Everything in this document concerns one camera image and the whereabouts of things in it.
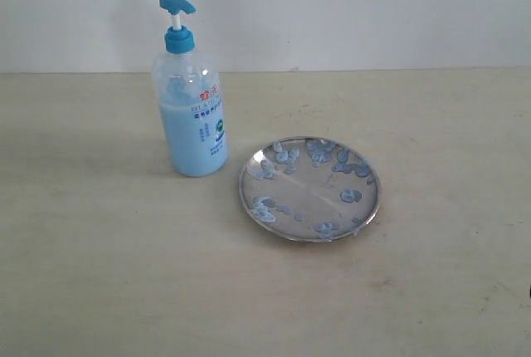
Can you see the blue pump dispenser bottle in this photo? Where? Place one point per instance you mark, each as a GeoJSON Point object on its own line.
{"type": "Point", "coordinates": [187, 85]}

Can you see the round steel plate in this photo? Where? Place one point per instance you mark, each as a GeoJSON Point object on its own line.
{"type": "Point", "coordinates": [309, 189]}

